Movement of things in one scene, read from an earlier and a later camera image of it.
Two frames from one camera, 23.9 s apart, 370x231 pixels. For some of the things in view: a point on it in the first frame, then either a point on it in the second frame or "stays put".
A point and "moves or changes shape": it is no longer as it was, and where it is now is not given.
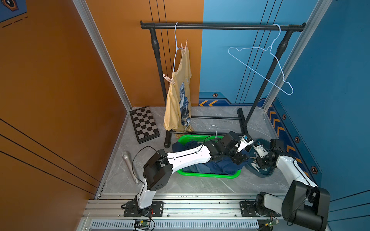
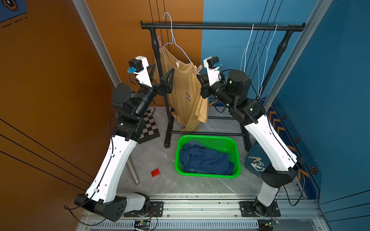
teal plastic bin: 262,147 stays put
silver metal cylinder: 125,154 stays put
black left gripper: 240,158 → 163,89
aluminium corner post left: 91,25 stays put
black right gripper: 260,163 → 207,92
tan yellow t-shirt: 178,112 moves or changes shape
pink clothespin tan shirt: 183,48 → 159,42
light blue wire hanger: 259,73 → 261,52
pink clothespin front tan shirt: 171,80 moves or changes shape
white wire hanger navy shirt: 217,130 → 244,52
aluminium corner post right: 317,15 stays put
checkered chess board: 145,127 stays put
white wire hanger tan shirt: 177,44 → 173,39
